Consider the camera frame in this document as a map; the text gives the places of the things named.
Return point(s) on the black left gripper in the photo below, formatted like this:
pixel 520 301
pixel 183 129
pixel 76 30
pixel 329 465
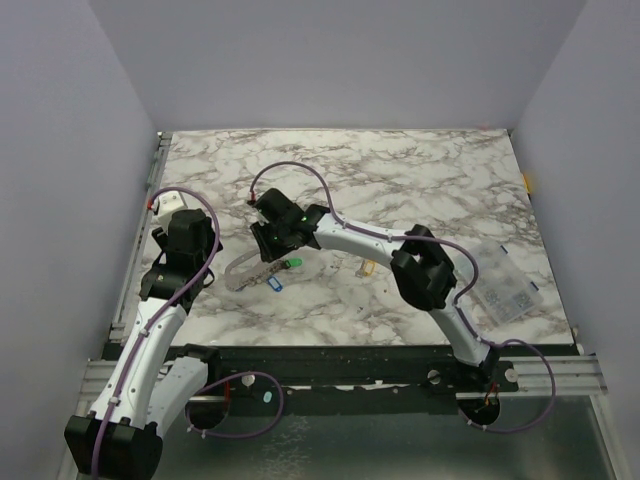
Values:
pixel 162 238

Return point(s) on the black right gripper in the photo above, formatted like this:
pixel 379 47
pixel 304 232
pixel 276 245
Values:
pixel 263 240

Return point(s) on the key with green tag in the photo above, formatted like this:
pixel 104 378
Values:
pixel 292 263

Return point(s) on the key with blue tag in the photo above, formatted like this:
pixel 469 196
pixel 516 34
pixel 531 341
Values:
pixel 274 284

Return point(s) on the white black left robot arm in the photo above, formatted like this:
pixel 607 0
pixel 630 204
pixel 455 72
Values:
pixel 121 436

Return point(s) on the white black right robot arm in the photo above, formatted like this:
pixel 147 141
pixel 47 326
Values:
pixel 423 272

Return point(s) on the key with yellow tag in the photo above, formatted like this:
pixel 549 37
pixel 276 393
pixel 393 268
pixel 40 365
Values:
pixel 366 269

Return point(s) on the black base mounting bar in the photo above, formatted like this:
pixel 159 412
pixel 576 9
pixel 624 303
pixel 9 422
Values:
pixel 264 397

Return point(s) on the clear plastic box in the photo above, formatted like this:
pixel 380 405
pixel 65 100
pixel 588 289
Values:
pixel 503 293

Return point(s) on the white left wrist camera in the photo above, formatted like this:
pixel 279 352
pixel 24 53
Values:
pixel 166 204

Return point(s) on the aluminium table edge rail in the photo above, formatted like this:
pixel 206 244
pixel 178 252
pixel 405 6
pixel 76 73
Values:
pixel 118 324

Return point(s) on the front aluminium frame rail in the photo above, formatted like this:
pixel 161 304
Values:
pixel 434 368

